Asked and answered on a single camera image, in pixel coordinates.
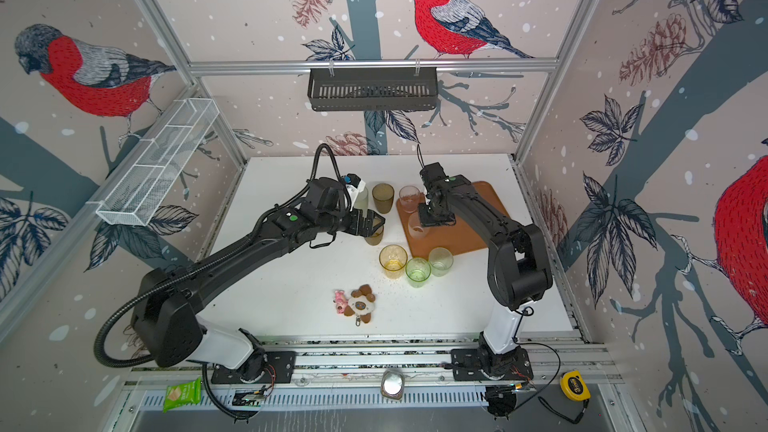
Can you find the pale green textured glass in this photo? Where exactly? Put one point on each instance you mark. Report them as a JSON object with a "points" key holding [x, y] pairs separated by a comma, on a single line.
{"points": [[441, 261]]}

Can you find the yellow clear glass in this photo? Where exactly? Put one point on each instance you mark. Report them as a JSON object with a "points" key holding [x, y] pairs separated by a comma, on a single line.
{"points": [[393, 259]]}

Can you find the pink ribbed clear glass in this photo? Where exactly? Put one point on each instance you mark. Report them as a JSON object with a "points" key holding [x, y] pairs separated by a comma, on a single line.
{"points": [[410, 197]]}

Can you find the brown flower plush keychain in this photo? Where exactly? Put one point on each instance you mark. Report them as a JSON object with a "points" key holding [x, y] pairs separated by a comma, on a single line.
{"points": [[361, 304]]}

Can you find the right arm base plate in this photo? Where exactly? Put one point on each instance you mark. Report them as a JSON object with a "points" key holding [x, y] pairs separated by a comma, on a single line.
{"points": [[481, 364]]}

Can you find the tall pale green glass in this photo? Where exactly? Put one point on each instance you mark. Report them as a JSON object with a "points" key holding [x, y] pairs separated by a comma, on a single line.
{"points": [[362, 198]]}

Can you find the black hanging wire basket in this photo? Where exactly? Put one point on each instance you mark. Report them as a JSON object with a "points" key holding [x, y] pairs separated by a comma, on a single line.
{"points": [[373, 89]]}

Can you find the yellow tape measure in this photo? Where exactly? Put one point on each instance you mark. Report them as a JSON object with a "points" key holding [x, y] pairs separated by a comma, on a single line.
{"points": [[574, 386]]}

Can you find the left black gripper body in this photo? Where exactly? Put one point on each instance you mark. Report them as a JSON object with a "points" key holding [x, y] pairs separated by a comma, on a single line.
{"points": [[351, 222]]}

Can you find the pink small toy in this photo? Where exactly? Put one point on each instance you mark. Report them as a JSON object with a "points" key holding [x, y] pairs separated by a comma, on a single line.
{"points": [[341, 303]]}

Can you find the short brown textured glass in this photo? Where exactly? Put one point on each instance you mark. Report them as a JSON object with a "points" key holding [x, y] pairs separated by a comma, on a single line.
{"points": [[376, 238]]}

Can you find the bright green clear glass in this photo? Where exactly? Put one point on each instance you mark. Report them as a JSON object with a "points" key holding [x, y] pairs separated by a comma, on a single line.
{"points": [[418, 271]]}

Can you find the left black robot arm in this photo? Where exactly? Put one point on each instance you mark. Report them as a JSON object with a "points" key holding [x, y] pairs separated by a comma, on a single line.
{"points": [[166, 319]]}

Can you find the tall brown textured glass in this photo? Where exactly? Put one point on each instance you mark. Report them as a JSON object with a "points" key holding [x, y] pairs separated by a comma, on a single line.
{"points": [[383, 196]]}

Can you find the white mesh wall shelf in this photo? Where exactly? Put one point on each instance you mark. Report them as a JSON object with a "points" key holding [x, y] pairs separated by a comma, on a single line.
{"points": [[162, 156]]}

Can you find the pink textured glass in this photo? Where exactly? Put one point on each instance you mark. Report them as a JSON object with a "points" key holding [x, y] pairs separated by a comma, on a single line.
{"points": [[416, 230]]}

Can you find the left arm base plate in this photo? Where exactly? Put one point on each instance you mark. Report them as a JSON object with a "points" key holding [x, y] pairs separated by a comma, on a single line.
{"points": [[270, 367]]}

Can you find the silver round knob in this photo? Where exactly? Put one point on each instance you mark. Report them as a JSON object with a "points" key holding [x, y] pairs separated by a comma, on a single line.
{"points": [[392, 385]]}

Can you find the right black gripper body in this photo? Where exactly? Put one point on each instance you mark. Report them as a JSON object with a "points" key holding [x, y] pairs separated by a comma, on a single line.
{"points": [[430, 215]]}

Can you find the green snack packet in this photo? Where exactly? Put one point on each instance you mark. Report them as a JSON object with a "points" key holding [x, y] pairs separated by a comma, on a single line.
{"points": [[181, 395]]}

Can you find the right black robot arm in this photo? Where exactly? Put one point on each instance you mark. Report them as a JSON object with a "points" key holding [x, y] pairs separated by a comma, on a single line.
{"points": [[518, 272]]}

